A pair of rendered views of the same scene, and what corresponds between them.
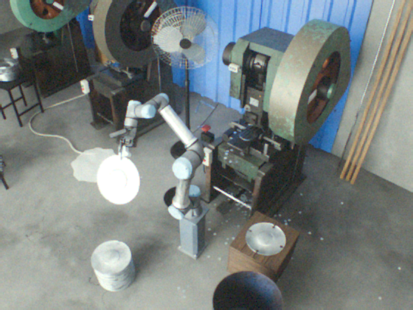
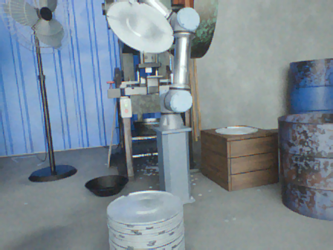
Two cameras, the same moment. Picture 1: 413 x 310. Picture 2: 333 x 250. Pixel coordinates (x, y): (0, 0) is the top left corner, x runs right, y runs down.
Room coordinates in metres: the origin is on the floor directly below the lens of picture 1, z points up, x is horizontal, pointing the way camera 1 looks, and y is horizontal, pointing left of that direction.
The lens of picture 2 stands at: (0.62, 1.43, 0.70)
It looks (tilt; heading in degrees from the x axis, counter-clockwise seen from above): 8 degrees down; 310
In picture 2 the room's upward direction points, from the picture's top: 4 degrees counter-clockwise
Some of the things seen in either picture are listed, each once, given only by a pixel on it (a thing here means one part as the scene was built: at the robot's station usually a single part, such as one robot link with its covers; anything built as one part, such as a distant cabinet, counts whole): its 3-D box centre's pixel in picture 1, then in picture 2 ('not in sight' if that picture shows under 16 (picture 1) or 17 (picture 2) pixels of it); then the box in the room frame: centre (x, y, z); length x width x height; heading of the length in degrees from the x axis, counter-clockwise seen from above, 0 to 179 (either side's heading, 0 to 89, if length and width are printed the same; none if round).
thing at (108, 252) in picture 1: (110, 257); (145, 205); (1.36, 0.69, 0.25); 0.29 x 0.29 x 0.01
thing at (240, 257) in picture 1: (262, 252); (236, 155); (1.49, -0.43, 0.18); 0.40 x 0.38 x 0.35; 147
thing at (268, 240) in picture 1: (265, 238); (235, 130); (1.49, -0.43, 0.35); 0.29 x 0.29 x 0.01
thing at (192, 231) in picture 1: (192, 229); (173, 164); (1.66, 0.11, 0.23); 0.19 x 0.19 x 0.45; 58
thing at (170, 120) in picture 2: (192, 206); (171, 119); (1.66, 0.11, 0.50); 0.15 x 0.15 x 0.10
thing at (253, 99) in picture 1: (257, 102); (147, 45); (2.21, -0.35, 1.04); 0.17 x 0.15 x 0.30; 142
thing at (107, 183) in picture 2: (180, 200); (107, 187); (2.14, 0.25, 0.04); 0.30 x 0.30 x 0.07
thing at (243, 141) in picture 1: (243, 145); (152, 84); (2.11, -0.27, 0.72); 0.25 x 0.14 x 0.14; 142
